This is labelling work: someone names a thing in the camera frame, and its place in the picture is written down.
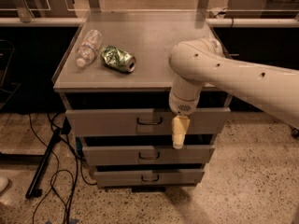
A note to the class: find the grey middle drawer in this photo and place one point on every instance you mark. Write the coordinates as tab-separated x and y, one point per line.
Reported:
134	155

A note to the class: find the grey bottom drawer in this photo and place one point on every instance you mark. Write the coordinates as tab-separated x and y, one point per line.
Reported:
148	178

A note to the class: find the crushed green soda can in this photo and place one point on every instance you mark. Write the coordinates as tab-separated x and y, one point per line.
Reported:
118	59

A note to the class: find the white shoe tip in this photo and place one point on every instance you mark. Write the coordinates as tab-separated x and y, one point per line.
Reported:
3	183

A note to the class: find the grey top drawer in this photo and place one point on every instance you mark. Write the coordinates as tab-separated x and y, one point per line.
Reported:
126	122

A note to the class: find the clear plastic water bottle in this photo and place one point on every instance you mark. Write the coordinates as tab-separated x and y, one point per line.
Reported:
89	48

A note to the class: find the grey drawer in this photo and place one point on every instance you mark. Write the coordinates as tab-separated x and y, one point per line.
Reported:
148	178
134	155
126	122

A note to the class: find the black metal floor stand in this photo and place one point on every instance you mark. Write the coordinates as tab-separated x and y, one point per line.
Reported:
34	190

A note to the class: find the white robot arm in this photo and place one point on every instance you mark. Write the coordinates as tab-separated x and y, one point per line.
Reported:
272	89

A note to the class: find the grey drawer cabinet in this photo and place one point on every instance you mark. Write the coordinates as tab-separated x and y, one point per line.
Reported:
148	36

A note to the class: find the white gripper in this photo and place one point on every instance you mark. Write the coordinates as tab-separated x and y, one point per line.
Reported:
182	106

